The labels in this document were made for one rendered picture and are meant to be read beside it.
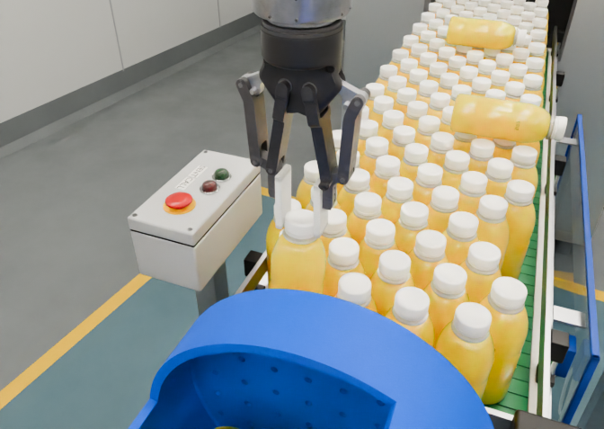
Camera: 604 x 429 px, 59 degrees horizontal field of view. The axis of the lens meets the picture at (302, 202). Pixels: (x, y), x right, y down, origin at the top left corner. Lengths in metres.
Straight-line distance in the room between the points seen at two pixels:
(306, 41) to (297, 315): 0.23
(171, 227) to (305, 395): 0.31
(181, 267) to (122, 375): 1.29
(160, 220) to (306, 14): 0.37
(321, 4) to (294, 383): 0.32
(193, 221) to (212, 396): 0.25
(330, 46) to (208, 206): 0.33
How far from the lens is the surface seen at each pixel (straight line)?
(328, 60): 0.50
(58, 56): 3.73
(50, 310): 2.33
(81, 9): 3.81
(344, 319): 0.39
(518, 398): 0.81
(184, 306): 2.18
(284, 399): 0.51
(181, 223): 0.71
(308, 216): 0.61
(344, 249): 0.69
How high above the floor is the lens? 1.51
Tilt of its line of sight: 34 degrees down
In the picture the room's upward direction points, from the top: straight up
